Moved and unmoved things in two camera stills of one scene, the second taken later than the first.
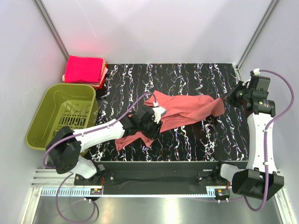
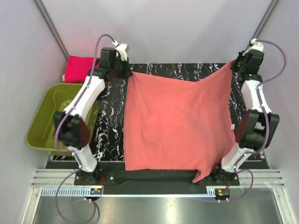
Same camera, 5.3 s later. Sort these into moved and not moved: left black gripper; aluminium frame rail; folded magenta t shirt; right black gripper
Moved: right black gripper; left black gripper
Not moved: aluminium frame rail; folded magenta t shirt
